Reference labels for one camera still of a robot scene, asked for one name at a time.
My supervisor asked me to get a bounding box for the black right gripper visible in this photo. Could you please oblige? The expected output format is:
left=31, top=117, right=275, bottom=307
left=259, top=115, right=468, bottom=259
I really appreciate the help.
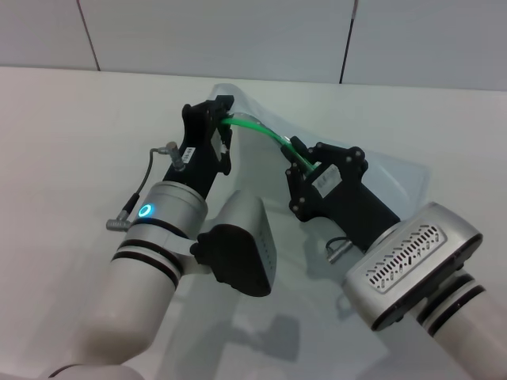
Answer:
left=280, top=135, right=402, bottom=253

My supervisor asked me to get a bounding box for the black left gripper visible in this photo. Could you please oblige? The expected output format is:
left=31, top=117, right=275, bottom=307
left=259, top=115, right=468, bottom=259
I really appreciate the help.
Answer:
left=163, top=93, right=235, bottom=196

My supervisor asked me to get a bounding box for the clear green-zip document bag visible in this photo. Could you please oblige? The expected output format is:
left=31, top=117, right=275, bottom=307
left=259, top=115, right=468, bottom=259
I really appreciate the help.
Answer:
left=165, top=82, right=432, bottom=380

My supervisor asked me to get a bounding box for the thin black background pole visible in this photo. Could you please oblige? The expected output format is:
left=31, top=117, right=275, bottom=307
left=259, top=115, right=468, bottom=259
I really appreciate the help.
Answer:
left=338, top=0, right=360, bottom=85

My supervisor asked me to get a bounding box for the grey right gripper cable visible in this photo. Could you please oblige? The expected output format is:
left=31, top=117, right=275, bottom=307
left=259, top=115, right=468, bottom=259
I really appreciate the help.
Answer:
left=324, top=236, right=354, bottom=263

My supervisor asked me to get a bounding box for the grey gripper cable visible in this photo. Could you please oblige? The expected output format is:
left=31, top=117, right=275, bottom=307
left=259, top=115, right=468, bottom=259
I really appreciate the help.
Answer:
left=324, top=236, right=354, bottom=263
left=105, top=140, right=187, bottom=233

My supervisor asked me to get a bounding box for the grey left gripper cable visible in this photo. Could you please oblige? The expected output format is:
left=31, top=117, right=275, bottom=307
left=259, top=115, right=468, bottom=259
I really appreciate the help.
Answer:
left=105, top=140, right=187, bottom=233

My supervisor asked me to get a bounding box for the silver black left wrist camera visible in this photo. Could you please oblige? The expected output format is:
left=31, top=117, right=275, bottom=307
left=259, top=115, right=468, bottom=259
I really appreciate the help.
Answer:
left=189, top=188, right=279, bottom=298

